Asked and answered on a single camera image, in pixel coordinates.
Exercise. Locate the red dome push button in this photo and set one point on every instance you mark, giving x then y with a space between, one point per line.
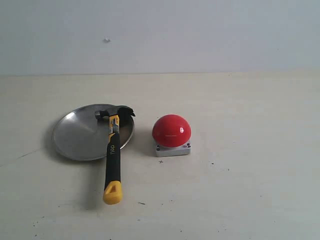
172 136

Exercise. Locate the round steel plate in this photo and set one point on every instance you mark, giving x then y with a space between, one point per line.
80 135

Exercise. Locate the yellow black claw hammer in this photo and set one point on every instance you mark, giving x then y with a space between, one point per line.
113 193

